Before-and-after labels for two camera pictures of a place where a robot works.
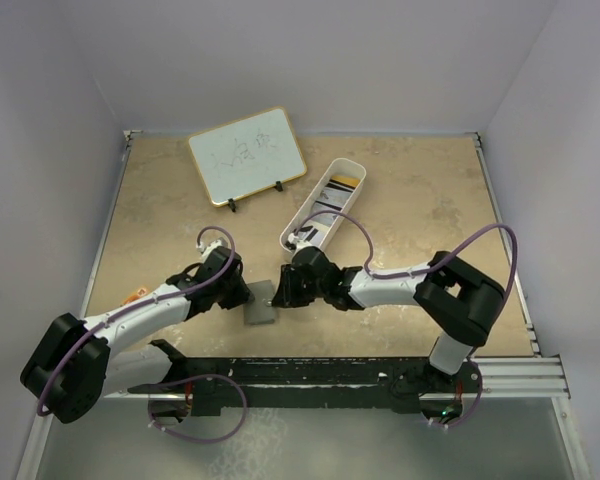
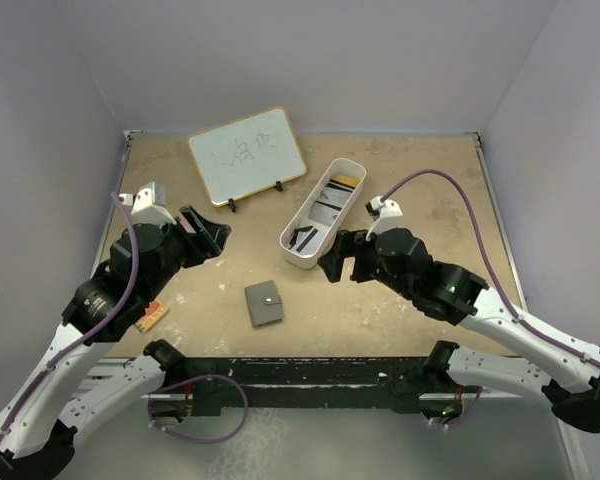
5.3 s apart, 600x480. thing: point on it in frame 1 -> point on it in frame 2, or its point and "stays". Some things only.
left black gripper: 241,295 -> 214,233
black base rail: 400,381 stays
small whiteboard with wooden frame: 246,155 stays
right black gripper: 286,295 -> 343,247
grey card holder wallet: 260,310 stays
